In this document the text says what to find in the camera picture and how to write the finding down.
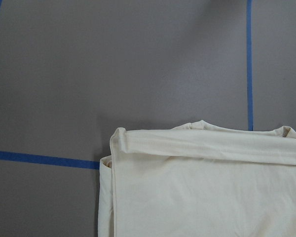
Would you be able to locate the beige long-sleeve printed shirt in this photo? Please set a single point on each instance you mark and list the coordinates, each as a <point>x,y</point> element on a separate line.
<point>199,180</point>

